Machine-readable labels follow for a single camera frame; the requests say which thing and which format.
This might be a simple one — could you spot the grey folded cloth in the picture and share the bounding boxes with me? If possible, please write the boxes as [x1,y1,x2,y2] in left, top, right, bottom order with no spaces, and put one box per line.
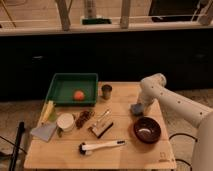
[30,122,57,142]

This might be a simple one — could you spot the black pole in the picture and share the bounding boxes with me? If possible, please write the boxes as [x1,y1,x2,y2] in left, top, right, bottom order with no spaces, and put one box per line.
[9,122,25,171]

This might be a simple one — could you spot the white round container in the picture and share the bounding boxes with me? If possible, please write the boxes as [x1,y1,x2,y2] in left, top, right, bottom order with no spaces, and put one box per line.
[57,113,75,132]

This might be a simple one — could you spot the small metal cup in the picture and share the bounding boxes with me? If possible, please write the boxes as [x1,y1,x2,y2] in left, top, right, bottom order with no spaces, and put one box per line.
[101,84,112,100]

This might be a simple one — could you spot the black floor cable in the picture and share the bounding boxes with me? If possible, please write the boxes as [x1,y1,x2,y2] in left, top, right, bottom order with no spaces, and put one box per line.
[168,132,198,171]

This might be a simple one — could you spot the dark red bowl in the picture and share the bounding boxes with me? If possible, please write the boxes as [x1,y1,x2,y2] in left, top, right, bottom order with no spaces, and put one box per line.
[133,117,161,144]

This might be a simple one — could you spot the green base white stand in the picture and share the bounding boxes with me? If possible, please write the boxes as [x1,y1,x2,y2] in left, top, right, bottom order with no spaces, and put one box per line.
[81,0,113,26]

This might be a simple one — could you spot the brown pine cone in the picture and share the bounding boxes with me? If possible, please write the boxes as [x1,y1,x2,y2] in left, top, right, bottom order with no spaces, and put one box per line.
[76,110,95,129]

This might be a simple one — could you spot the orange ball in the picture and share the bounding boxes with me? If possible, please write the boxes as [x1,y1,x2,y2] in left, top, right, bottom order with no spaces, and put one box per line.
[73,90,85,101]

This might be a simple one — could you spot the blue-grey sponge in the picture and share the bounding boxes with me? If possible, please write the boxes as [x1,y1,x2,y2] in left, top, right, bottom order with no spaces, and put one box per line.
[130,103,143,116]

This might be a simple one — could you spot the wooden post left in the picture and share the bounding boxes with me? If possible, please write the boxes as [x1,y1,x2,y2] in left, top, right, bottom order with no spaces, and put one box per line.
[55,0,71,31]

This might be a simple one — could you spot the wooden block brush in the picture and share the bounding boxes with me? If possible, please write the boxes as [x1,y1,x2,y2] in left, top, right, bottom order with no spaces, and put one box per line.
[88,120,114,139]

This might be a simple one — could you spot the white dish brush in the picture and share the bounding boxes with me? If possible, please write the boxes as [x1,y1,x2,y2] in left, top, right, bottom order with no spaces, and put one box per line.
[79,140,126,155]

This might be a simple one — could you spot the wooden post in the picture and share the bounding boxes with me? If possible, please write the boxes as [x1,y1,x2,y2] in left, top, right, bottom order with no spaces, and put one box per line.
[120,0,131,29]
[55,0,71,31]

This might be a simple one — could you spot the green plastic tray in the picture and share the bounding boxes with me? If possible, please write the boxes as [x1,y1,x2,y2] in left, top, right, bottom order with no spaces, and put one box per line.
[46,73,98,106]

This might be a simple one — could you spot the wooden post right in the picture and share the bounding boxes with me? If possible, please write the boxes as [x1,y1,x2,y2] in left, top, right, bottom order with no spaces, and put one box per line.
[120,0,131,29]

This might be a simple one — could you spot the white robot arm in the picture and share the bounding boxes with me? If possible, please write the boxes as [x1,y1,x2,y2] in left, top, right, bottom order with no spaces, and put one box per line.
[138,73,213,171]

